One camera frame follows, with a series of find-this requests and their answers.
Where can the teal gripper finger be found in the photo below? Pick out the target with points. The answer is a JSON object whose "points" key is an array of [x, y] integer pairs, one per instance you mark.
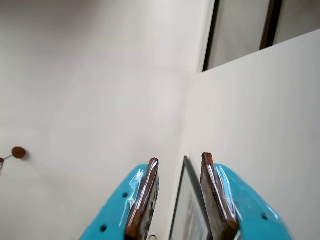
{"points": [[245, 200], [120, 205]]}

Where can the small round wall fixture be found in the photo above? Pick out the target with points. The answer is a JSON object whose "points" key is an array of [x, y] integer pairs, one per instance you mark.
{"points": [[151, 236]]}

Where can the dark framed wall picture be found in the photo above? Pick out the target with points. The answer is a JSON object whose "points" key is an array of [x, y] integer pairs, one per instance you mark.
{"points": [[187, 200]]}

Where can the round brown wall knob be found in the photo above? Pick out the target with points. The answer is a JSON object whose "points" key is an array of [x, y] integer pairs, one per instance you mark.
{"points": [[18, 152]]}

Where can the dark brown frame bar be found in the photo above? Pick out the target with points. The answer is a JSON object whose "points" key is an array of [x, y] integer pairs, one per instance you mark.
{"points": [[270, 25], [211, 35]]}

